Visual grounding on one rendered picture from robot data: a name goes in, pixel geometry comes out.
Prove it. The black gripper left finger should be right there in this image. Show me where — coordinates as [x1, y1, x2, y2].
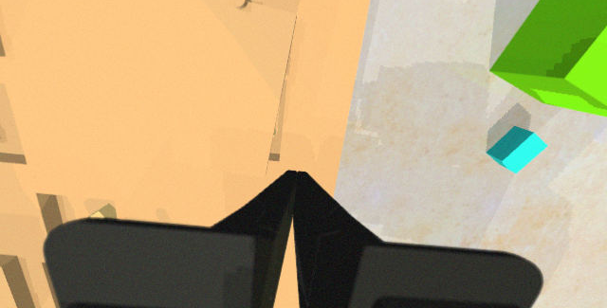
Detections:
[43, 170, 297, 308]

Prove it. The green block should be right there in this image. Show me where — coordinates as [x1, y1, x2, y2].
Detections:
[489, 0, 607, 117]

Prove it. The cyan block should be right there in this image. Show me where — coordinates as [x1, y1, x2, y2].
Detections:
[487, 126, 547, 173]

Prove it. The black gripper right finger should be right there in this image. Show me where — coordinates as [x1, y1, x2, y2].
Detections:
[293, 171, 543, 308]

